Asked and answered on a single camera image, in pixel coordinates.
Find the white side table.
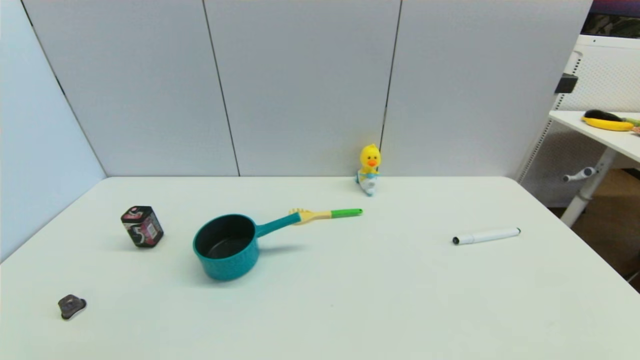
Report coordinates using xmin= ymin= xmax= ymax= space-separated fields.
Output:
xmin=549 ymin=110 xmax=640 ymax=228

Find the yellow banana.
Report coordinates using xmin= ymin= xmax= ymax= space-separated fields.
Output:
xmin=581 ymin=116 xmax=636 ymax=132

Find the grey coffee capsule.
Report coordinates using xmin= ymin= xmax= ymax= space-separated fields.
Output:
xmin=57 ymin=294 xmax=87 ymax=321

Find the grey table crank handle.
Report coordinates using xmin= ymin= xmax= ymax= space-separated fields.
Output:
xmin=562 ymin=167 xmax=598 ymax=183

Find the black partition clamp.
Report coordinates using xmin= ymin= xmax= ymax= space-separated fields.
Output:
xmin=554 ymin=73 xmax=579 ymax=95

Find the teal saucepan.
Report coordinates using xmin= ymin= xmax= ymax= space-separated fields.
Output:
xmin=192 ymin=212 xmax=302 ymax=282

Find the yellow toy fork green handle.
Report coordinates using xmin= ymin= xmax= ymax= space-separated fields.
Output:
xmin=288 ymin=208 xmax=364 ymax=226

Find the black box with red print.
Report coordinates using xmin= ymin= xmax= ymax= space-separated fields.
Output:
xmin=120 ymin=205 xmax=165 ymax=249

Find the white perforated panel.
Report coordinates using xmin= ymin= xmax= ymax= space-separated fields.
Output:
xmin=517 ymin=34 xmax=640 ymax=208

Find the black oval object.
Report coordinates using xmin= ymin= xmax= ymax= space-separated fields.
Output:
xmin=584 ymin=109 xmax=624 ymax=122

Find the white marker pen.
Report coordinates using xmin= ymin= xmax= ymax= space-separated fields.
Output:
xmin=452 ymin=227 xmax=522 ymax=246

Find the yellow duck toy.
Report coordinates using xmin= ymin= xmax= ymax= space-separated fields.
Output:
xmin=356 ymin=144 xmax=382 ymax=197

